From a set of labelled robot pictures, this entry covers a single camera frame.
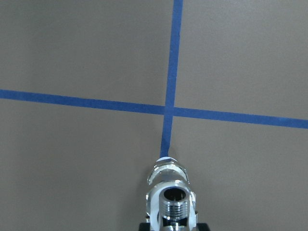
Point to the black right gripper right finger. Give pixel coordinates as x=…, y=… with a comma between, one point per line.
x=202, y=227

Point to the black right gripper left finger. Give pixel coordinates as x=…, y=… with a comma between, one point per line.
x=144, y=226

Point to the chrome metal valve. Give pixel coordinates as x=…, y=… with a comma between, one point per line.
x=170, y=202

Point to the blue tape grid lines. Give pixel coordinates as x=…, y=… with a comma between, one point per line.
x=168, y=110

